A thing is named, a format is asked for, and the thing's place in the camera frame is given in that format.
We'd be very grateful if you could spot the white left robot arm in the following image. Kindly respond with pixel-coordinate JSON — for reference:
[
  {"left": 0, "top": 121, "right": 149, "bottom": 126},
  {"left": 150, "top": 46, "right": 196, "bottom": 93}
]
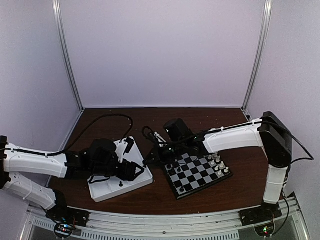
[{"left": 0, "top": 136, "right": 153, "bottom": 222}]

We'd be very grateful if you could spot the right aluminium frame post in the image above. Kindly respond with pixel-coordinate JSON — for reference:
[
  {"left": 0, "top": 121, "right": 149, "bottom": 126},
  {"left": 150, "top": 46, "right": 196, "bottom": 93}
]
[{"left": 241, "top": 0, "right": 273, "bottom": 115}]

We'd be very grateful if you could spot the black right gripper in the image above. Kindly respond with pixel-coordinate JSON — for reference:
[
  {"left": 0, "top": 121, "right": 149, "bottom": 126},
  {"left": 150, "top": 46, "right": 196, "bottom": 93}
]
[{"left": 143, "top": 139, "right": 187, "bottom": 166}]

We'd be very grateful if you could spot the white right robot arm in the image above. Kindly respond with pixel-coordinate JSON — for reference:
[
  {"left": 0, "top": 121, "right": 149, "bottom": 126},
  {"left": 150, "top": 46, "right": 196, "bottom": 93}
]
[{"left": 143, "top": 111, "right": 293, "bottom": 221}]

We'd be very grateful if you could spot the black rook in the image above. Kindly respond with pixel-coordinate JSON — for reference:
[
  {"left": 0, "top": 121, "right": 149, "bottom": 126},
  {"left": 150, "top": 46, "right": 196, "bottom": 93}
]
[{"left": 179, "top": 186, "right": 185, "bottom": 193}]

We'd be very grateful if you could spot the left circuit board with LEDs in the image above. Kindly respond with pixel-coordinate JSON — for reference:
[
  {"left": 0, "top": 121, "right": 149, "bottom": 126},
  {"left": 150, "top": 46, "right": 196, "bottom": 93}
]
[{"left": 53, "top": 222, "right": 76, "bottom": 238}]

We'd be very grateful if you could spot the white compartment tray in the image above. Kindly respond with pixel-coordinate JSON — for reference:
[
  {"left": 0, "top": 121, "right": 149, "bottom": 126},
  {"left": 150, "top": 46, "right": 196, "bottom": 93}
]
[{"left": 87, "top": 136, "right": 153, "bottom": 203}]

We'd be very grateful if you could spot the left aluminium frame post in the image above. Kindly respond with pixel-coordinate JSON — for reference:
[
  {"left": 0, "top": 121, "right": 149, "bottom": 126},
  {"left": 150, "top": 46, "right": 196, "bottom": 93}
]
[{"left": 52, "top": 0, "right": 84, "bottom": 112}]

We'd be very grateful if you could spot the right circuit board with LEDs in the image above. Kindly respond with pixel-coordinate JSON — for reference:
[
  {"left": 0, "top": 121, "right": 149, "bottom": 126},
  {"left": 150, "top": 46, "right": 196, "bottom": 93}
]
[{"left": 254, "top": 223, "right": 275, "bottom": 238}]

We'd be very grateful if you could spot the aluminium frame post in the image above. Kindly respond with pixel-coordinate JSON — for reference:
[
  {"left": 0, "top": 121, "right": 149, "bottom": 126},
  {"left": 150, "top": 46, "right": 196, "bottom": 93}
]
[
  {"left": 241, "top": 0, "right": 273, "bottom": 115},
  {"left": 52, "top": 0, "right": 84, "bottom": 112}
]

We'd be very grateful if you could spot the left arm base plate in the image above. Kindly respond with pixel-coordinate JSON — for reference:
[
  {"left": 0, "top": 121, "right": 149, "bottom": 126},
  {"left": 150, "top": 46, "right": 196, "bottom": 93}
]
[{"left": 45, "top": 207, "right": 90, "bottom": 227}]

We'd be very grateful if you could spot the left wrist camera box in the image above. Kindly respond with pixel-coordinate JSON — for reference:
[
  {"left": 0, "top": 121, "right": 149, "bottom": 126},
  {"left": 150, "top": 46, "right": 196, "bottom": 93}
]
[{"left": 115, "top": 137, "right": 134, "bottom": 164}]

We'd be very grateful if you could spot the black and grey chessboard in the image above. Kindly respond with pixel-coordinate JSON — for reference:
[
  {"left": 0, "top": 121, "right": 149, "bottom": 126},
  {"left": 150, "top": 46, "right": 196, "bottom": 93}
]
[{"left": 162, "top": 153, "right": 233, "bottom": 200}]

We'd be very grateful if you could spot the white queen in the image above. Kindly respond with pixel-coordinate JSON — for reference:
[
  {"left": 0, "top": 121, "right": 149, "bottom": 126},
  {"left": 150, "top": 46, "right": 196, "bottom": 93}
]
[{"left": 215, "top": 156, "right": 221, "bottom": 163}]

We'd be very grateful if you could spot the front aluminium rail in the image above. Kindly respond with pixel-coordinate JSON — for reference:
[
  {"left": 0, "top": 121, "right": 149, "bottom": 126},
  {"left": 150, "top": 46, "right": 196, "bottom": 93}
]
[{"left": 23, "top": 196, "right": 305, "bottom": 240}]

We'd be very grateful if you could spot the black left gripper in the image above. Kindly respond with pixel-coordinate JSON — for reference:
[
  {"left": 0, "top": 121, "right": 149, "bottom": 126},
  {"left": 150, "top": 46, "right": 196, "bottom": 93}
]
[{"left": 91, "top": 158, "right": 145, "bottom": 182}]

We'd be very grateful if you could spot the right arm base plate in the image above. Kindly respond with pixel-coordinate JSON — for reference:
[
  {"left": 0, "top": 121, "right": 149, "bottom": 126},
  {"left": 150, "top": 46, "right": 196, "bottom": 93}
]
[{"left": 239, "top": 206, "right": 282, "bottom": 226}]

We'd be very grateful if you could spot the circuit board with leds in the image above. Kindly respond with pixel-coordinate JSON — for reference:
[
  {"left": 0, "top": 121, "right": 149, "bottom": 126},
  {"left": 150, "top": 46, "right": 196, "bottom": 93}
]
[
  {"left": 53, "top": 222, "right": 76, "bottom": 238},
  {"left": 254, "top": 223, "right": 275, "bottom": 238}
]

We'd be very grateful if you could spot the black king piece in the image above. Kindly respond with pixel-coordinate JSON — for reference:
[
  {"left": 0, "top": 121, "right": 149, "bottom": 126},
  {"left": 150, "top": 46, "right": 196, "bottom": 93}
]
[{"left": 168, "top": 168, "right": 176, "bottom": 176}]

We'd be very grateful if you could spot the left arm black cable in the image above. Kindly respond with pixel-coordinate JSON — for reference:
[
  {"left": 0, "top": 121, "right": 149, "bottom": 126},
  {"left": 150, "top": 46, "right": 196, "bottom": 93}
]
[{"left": 0, "top": 114, "right": 134, "bottom": 157}]

